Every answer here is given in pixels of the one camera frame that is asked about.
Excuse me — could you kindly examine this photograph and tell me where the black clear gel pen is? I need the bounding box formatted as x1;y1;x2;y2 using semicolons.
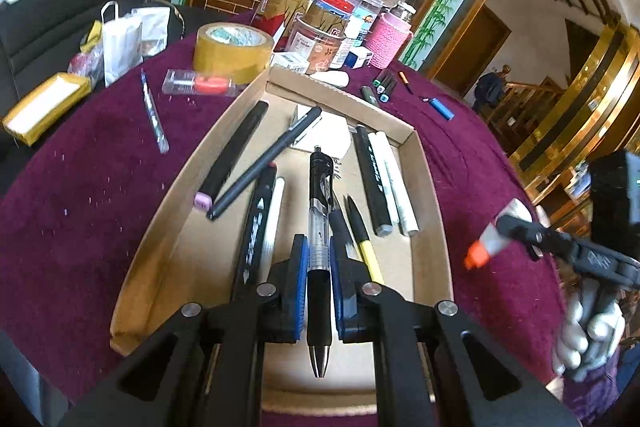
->
307;146;334;378

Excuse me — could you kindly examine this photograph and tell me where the purple sleeved right forearm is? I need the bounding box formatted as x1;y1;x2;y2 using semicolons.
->
561;349;630;426

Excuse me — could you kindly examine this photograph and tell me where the right white gloved hand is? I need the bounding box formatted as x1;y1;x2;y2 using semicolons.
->
552;279;625;381

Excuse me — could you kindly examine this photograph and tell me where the yellow black pen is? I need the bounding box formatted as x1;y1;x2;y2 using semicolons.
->
346;195;384;285

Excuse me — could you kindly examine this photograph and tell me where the black marker grey cap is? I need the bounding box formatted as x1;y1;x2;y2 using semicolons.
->
354;124;393;237

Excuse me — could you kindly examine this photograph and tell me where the cardboard tray box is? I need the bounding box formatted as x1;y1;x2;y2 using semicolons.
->
108;65;456;400

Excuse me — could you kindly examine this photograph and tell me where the white marker pen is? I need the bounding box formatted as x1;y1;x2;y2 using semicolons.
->
369;131;419;236

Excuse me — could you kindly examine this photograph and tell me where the black marker pink cap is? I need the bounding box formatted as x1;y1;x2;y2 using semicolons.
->
193;101;269;212

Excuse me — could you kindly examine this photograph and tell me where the white square box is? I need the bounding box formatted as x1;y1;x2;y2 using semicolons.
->
291;110;352;160

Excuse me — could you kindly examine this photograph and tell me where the slim black pen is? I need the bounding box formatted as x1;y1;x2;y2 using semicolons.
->
206;105;322;221

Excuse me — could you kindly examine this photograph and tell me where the clear blue pen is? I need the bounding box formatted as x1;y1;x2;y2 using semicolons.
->
140;69;169;154

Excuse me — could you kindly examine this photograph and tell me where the green marker pen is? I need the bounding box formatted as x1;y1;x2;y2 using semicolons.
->
360;86;380;107

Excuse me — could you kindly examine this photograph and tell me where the blue rectangular eraser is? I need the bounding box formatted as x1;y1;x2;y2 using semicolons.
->
427;98;454;121

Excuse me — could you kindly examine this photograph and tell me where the black markers group on table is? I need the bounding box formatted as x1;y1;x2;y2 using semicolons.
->
373;70;397;103

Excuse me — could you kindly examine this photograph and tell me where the packaged red utility knife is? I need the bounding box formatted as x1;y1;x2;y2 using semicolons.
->
162;69;239;98

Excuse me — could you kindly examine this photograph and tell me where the brown packing tape roll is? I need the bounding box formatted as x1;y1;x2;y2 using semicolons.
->
192;23;274;86

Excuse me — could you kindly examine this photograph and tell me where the pink woven cup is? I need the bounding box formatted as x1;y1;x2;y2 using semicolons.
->
364;12;413;69

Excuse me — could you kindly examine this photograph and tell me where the white paper bag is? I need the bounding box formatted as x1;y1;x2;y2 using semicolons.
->
101;0;171;87

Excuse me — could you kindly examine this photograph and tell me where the yellow sponge block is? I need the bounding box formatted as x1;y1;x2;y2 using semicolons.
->
2;72;92;146

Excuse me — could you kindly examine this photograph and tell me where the black sofa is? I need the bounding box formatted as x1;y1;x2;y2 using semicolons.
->
1;0;143;114

